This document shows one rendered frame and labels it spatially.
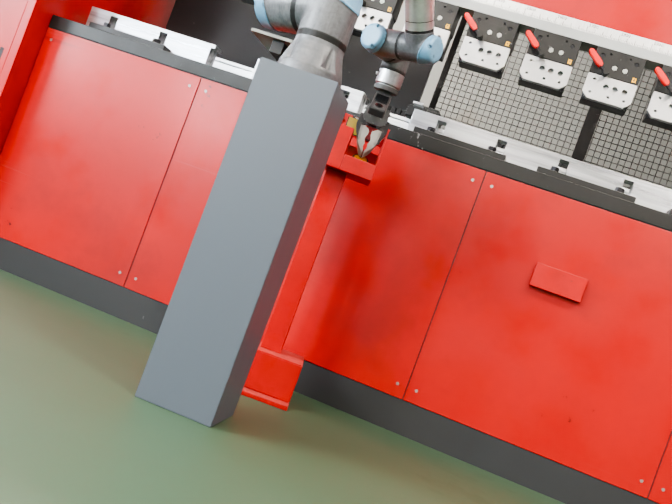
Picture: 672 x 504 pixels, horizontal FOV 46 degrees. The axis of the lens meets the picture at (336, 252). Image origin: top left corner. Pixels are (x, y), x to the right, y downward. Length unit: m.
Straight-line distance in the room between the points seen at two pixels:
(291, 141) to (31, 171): 1.37
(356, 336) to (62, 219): 1.07
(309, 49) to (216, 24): 1.72
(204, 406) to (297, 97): 0.68
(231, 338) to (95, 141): 1.26
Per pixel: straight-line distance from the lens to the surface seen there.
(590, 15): 2.67
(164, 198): 2.63
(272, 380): 2.18
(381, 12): 2.70
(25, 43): 2.91
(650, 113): 2.60
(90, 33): 2.89
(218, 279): 1.69
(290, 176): 1.67
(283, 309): 2.23
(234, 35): 3.41
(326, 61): 1.76
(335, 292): 2.42
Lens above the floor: 0.42
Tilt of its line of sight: 1 degrees up
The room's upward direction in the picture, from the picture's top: 20 degrees clockwise
